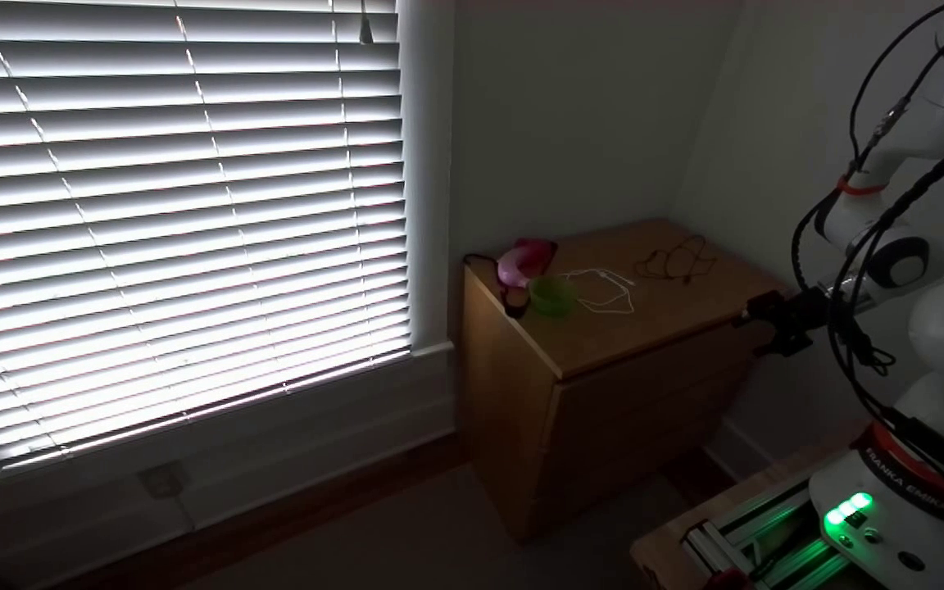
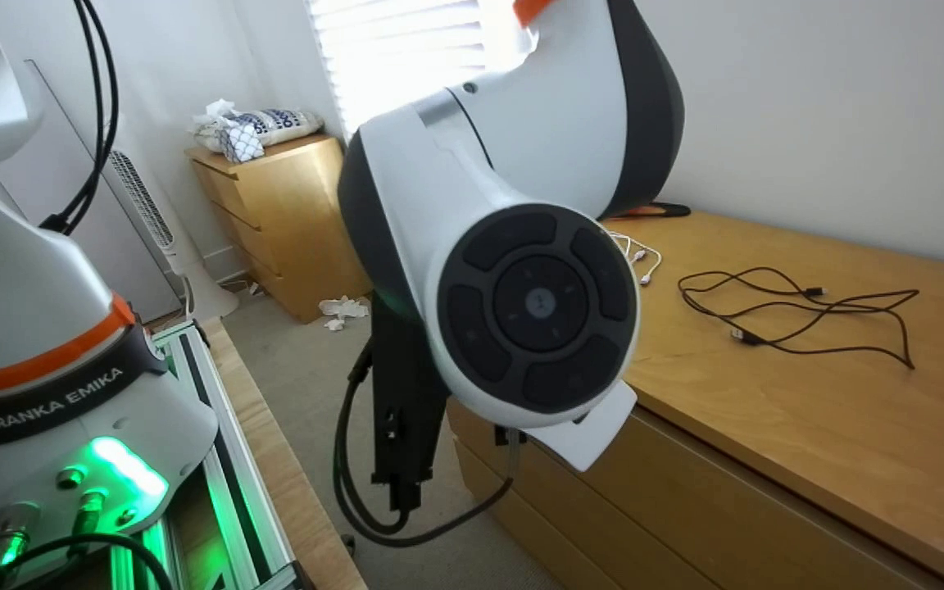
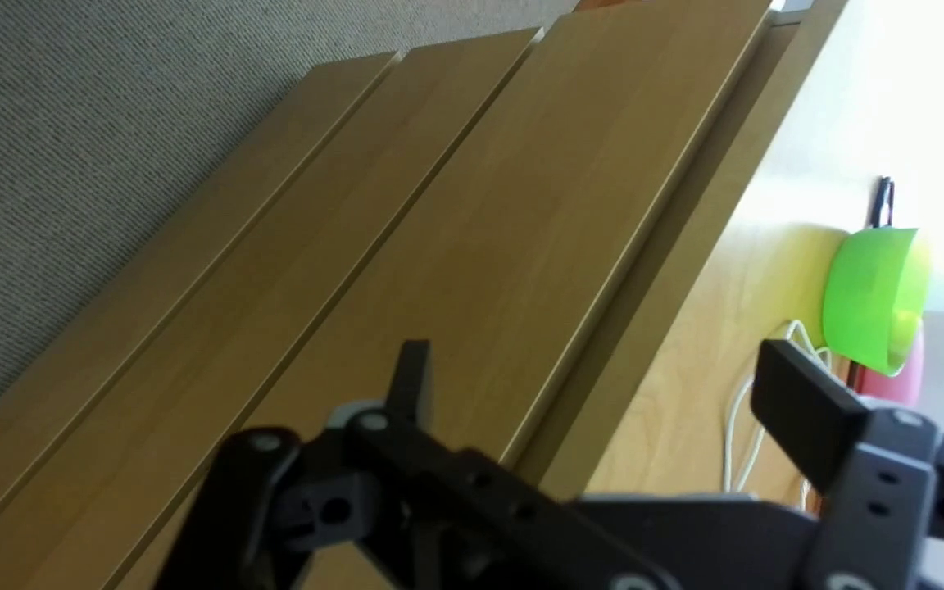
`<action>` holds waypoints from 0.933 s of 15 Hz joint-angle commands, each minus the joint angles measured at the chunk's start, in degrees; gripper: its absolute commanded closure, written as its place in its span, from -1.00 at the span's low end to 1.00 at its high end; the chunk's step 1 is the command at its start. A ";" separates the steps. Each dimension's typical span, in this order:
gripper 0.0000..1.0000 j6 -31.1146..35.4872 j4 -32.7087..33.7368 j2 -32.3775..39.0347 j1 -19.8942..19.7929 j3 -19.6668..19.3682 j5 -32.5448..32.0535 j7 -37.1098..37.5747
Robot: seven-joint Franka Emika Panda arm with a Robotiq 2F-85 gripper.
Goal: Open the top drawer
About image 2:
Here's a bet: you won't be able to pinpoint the crumpled white paper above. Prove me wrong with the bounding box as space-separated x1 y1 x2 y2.
316 293 372 335

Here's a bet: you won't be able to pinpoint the grey flat board panel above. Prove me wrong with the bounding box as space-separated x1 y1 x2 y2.
0 60 188 327

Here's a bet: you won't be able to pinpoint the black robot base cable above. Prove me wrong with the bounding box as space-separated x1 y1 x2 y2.
0 531 177 590

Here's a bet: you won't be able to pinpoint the thin black cable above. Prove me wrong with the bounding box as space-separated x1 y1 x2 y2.
674 262 923 375

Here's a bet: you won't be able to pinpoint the white charging cable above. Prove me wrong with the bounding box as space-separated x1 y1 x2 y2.
608 225 669 293

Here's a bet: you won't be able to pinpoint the white window blinds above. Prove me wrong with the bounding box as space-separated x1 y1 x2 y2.
309 0 522 141

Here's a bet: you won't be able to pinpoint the small wooden nightstand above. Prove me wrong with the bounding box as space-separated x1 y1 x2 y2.
188 130 375 326

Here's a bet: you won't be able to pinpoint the light wooden dresser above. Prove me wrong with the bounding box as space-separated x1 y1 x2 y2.
443 211 944 590

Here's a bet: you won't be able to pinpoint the pile of folded clothes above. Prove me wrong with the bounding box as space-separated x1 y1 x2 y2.
190 94 328 165

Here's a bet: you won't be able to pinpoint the dresser drawer with plain front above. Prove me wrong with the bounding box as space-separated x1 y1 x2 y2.
446 380 935 590
448 435 714 590

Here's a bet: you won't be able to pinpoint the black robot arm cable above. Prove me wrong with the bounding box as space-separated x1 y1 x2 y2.
39 0 515 550

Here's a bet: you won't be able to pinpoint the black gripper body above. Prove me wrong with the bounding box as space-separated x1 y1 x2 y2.
366 288 452 517

